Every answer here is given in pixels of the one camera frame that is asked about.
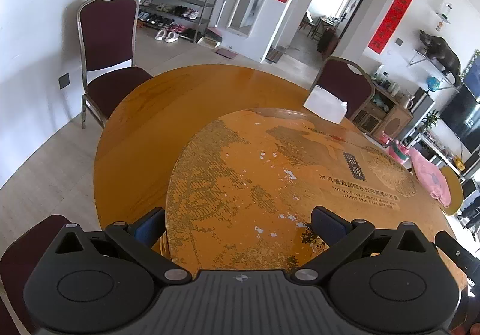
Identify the round gold box lid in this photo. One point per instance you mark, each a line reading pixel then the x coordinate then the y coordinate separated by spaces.
pixel 242 191

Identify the maroon chair near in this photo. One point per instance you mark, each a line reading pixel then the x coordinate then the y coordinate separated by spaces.
pixel 21 258

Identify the blue globe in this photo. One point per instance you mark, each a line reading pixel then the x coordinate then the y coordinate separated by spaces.
pixel 433 84

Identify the wooden side cabinet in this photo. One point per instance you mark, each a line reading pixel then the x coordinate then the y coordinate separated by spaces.
pixel 381 114

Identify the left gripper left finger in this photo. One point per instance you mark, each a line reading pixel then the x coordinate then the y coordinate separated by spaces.
pixel 136 241

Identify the white tissue pack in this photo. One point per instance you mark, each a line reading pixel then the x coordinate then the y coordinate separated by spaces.
pixel 326 105

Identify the maroon chair far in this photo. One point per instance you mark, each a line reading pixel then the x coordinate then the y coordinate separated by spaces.
pixel 347 81

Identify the red couplet banner right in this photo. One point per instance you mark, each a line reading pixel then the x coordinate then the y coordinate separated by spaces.
pixel 389 24

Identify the black television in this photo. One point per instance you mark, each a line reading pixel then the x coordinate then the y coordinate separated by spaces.
pixel 461 115

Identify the pink water bottle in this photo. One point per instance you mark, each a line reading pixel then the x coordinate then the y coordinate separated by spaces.
pixel 395 149

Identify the dark pig statue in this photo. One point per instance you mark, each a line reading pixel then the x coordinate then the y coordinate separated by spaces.
pixel 437 49

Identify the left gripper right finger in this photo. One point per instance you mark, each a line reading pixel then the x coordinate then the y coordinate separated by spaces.
pixel 345 240

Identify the maroon chair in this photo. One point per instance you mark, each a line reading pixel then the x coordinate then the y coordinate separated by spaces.
pixel 21 258
pixel 347 81
pixel 107 37

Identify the maroon chair left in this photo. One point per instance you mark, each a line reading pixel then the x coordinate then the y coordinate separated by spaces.
pixel 107 37

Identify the yellow stool pink cushion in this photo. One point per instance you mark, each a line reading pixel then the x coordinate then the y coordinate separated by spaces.
pixel 442 184

